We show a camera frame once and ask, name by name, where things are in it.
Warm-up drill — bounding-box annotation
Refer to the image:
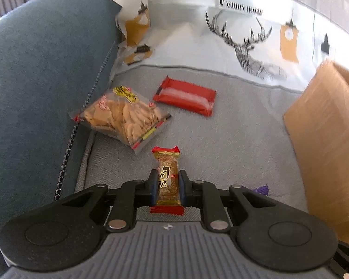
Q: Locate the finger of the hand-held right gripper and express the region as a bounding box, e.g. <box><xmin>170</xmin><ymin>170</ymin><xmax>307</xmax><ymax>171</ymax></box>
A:
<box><xmin>328</xmin><ymin>239</ymin><xmax>349</xmax><ymax>279</ymax></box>

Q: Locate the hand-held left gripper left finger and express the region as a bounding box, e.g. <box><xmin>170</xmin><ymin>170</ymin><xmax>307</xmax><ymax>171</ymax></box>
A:
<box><xmin>54</xmin><ymin>170</ymin><xmax>158</xmax><ymax>233</ymax></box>

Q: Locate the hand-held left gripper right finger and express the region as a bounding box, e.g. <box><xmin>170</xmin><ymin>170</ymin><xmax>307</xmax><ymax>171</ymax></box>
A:
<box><xmin>178</xmin><ymin>170</ymin><xmax>280</xmax><ymax>233</ymax></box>

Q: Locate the peanut candy bar red wrapper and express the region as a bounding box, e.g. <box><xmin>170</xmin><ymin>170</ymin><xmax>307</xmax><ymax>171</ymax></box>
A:
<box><xmin>150</xmin><ymin>145</ymin><xmax>185</xmax><ymax>216</ymax></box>

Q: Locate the clear cracker bag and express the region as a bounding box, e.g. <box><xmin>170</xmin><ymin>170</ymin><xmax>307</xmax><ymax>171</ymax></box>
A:
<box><xmin>68</xmin><ymin>85</ymin><xmax>172</xmax><ymax>151</ymax></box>

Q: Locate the red wafer packet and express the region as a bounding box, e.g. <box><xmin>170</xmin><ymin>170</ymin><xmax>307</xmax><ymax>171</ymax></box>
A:
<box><xmin>152</xmin><ymin>75</ymin><xmax>217</xmax><ymax>118</ymax></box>

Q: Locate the deer print sofa cover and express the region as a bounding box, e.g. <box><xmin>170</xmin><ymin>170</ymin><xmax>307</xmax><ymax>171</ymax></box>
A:
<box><xmin>74</xmin><ymin>0</ymin><xmax>349</xmax><ymax>227</ymax></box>

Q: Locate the blue-grey sofa armrest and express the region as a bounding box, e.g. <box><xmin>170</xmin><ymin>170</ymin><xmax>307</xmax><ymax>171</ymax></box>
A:
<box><xmin>0</xmin><ymin>0</ymin><xmax>123</xmax><ymax>279</ymax></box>

